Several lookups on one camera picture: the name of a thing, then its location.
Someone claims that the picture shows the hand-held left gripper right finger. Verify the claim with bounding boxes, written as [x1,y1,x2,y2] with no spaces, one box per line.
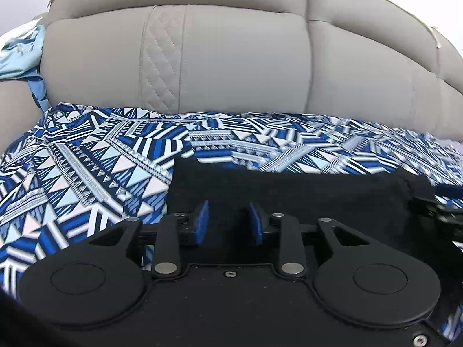
[248,202,370,277]

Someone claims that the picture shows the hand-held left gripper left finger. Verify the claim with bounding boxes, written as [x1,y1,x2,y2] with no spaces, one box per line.
[89,200,211,277]

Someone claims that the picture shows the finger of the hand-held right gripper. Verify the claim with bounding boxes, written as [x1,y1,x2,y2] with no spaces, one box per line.
[409,194,463,225]

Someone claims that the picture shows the black pants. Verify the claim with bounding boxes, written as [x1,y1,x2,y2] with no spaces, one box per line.
[167,157,436,265]

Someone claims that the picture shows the blue white patterned blanket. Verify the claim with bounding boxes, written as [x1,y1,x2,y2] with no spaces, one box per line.
[0,103,463,337]

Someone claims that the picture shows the beige leather sofa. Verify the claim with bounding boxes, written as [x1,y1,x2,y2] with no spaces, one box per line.
[0,0,463,169]

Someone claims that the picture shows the light blue cloth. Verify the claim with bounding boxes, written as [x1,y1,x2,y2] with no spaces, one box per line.
[0,20,52,113]

